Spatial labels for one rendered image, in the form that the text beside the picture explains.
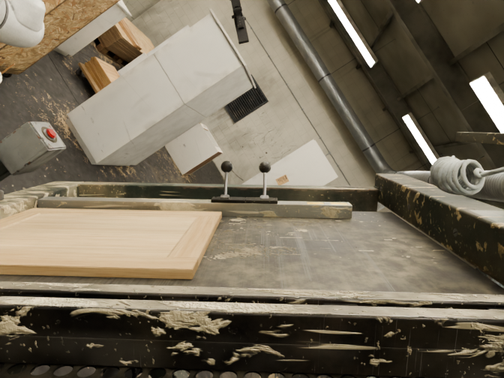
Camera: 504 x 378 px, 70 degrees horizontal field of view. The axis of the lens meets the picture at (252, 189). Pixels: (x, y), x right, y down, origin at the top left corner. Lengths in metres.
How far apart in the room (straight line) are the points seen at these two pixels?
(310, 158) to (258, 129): 4.63
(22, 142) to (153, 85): 2.26
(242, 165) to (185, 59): 5.95
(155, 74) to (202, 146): 2.71
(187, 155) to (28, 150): 4.84
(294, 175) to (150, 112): 2.08
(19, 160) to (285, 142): 8.05
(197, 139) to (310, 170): 2.22
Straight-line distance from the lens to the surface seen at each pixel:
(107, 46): 6.57
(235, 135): 9.32
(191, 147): 6.18
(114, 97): 3.75
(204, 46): 3.57
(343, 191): 1.35
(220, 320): 0.41
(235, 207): 1.09
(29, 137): 1.48
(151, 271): 0.68
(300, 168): 4.76
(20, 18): 1.63
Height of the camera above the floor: 1.60
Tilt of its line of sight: 7 degrees down
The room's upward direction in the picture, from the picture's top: 58 degrees clockwise
